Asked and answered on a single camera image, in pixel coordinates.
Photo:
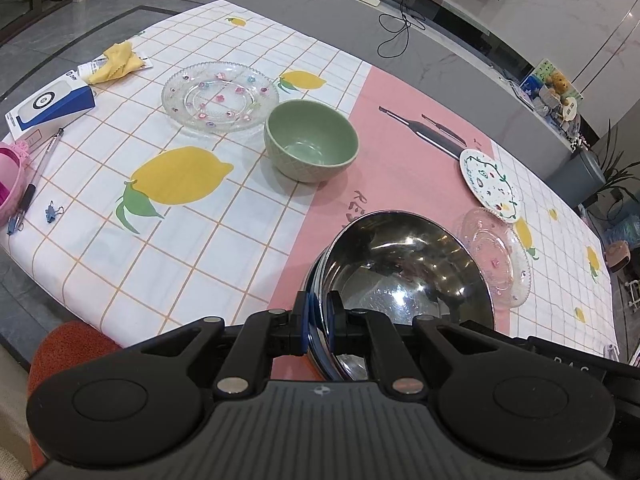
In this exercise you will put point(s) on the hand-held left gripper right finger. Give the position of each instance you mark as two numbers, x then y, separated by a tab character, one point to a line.
338	327

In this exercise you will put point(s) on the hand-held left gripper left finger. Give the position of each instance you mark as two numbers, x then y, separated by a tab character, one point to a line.
302	327

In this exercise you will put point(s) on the stainless steel bowl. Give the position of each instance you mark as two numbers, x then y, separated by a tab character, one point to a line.
400	270

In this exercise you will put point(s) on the green ceramic bowl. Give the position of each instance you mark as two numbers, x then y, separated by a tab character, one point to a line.
312	135

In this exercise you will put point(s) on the white patterned plate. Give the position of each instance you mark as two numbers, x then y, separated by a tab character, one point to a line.
490	185

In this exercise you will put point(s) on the large flowered glass plate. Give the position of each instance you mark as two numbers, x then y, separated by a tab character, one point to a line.
220	97

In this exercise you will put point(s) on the pink stool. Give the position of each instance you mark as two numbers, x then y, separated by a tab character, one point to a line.
619	256

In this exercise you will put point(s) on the lemon print checked tablecloth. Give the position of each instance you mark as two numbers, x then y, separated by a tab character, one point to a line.
200	260

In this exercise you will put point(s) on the small flowered glass plate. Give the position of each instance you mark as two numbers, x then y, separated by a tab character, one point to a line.
492	265

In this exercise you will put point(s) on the grey trash bin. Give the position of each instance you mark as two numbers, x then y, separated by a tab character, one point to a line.
575	175

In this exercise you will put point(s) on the green houseplant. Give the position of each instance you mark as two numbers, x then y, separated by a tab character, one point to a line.
617	165

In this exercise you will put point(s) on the orange chair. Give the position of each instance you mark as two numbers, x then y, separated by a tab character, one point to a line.
65	350

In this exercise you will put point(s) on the pile of toys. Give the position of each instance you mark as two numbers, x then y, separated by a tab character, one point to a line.
552	90

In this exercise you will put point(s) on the blue binder clip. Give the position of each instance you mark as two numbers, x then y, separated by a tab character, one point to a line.
53	212

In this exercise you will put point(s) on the clear ballpoint pen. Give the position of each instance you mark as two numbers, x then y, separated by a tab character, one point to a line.
37	175

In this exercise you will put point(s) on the yellow cloth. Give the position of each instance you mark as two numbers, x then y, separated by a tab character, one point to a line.
116	64

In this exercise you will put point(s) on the pink container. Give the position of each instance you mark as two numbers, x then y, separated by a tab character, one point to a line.
7	185

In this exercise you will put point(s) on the blue and white box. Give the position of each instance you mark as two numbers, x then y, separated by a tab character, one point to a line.
47	105

